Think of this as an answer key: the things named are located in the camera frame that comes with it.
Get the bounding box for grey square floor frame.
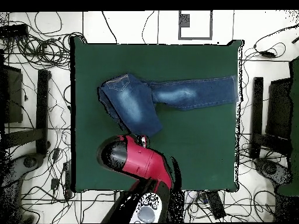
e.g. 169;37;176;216
178;10;214;41

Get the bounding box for grey wheeled chair base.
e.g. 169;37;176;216
253;157;293;187
0;152;46;223

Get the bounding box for black box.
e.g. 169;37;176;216
0;64;23;124
265;78;293;139

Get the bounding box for dark green spare cloth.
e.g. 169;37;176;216
276;57;299;197

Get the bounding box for dark green table cloth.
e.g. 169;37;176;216
69;36;245;193

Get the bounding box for blue denim jeans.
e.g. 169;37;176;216
97;73;239;138

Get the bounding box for black stand base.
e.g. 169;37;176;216
249;76;293;160
3;69;51;156

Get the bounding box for black cable tangle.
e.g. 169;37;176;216
2;11;86;71

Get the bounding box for black power strip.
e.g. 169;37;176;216
0;23;29;37
62;162;72;199
204;190;227;220

